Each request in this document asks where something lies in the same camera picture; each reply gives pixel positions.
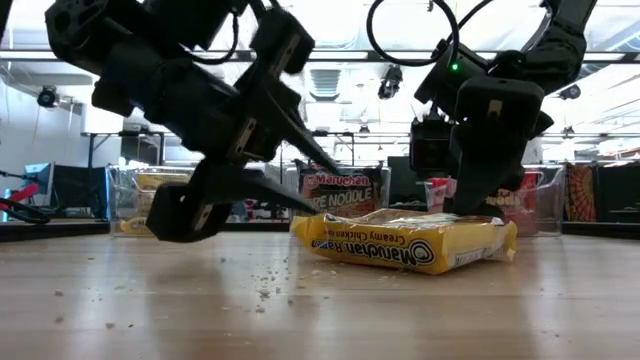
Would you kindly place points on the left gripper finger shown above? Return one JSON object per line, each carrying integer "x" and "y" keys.
{"x": 300, "y": 137}
{"x": 260, "y": 187}

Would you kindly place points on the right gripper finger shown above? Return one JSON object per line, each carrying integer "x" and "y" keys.
{"x": 480, "y": 175}
{"x": 512, "y": 189}

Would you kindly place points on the black Maruchan fire noodle packet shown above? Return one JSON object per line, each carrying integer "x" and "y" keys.
{"x": 345, "y": 192}

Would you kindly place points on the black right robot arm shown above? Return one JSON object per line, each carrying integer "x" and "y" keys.
{"x": 565, "y": 45}

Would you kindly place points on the orange patterned hanging cloth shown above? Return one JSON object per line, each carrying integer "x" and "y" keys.
{"x": 580, "y": 192}

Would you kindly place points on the black background monitor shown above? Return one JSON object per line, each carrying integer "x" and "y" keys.
{"x": 397, "y": 185}

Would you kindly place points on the black screen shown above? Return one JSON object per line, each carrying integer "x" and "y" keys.
{"x": 75, "y": 190}

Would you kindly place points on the computer monitor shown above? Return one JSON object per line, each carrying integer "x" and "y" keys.
{"x": 40, "y": 180}

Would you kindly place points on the red object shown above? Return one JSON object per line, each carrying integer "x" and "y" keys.
{"x": 20, "y": 192}

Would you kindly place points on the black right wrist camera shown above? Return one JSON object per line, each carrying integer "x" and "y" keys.
{"x": 430, "y": 145}

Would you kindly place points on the silver round ceiling duct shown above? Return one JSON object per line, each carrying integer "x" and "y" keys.
{"x": 325, "y": 82}

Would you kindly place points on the black ceiling camera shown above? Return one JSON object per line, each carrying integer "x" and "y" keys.
{"x": 390, "y": 82}
{"x": 571, "y": 93}
{"x": 47, "y": 96}

